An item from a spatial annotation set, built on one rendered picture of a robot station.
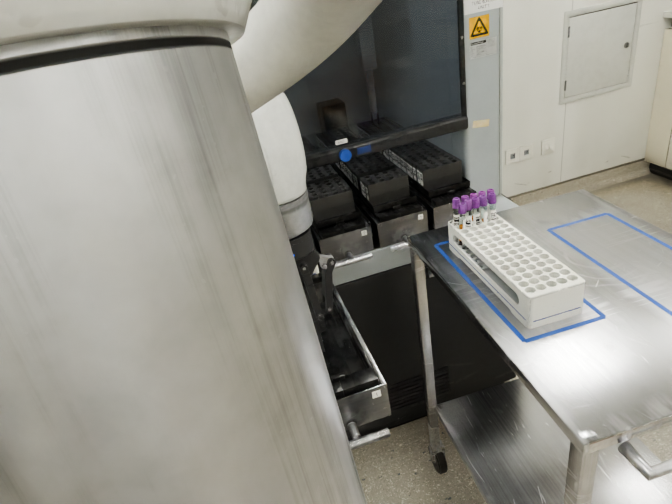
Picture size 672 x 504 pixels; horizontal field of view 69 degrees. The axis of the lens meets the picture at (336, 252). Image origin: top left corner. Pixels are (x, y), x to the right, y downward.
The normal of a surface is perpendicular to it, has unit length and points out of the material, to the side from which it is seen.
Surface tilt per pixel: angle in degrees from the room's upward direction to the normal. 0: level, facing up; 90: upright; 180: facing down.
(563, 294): 90
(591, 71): 90
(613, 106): 90
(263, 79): 117
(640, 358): 0
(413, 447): 0
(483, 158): 90
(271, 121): 78
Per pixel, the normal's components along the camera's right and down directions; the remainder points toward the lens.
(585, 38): 0.27, 0.44
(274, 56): -0.28, 0.82
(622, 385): -0.17, -0.85
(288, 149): 0.66, 0.26
